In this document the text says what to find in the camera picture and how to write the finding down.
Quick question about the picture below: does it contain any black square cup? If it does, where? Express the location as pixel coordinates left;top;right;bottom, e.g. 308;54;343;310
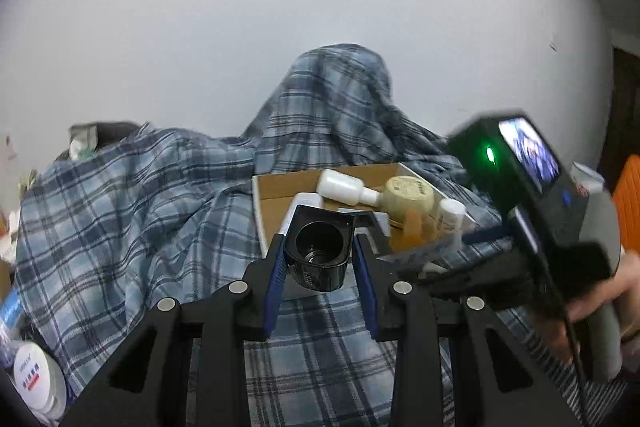
283;207;355;293

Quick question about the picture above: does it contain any small white capped bottle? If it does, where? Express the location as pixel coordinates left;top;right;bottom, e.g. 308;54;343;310
433;198;466;239

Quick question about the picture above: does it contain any person's right hand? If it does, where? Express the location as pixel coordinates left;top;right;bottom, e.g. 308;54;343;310
533;251;639;362

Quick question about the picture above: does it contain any orange soap bar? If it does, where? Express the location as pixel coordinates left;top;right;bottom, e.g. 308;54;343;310
398;208;424;251

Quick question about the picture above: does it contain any white cardboard tray box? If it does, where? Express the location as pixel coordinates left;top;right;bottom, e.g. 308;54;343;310
250;160;478;303

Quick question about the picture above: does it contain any cream round jar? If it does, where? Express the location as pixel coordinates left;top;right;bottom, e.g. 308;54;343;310
381;176;435;228

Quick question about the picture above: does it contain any grey small box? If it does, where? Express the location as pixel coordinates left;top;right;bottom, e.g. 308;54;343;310
338;208;392;257

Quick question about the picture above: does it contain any white labelled round tub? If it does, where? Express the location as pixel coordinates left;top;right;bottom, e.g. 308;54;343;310
13;341;67;421

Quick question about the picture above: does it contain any white plastic bottle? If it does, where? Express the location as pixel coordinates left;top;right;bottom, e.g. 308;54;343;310
317;169;381;207

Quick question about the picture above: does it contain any blue plaid blanket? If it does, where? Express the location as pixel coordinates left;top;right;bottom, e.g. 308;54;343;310
15;43;496;426

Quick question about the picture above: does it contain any white tube device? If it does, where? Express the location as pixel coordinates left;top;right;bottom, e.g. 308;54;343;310
279;192;323;235

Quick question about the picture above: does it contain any dark box behind blanket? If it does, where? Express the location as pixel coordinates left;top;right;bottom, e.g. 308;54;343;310
68;121;140;160

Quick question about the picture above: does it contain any black camera cable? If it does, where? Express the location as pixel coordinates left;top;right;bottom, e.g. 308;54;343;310
562;315;594;427

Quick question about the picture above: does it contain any camera with lit screen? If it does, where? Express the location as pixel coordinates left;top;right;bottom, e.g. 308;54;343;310
448;110;588;243

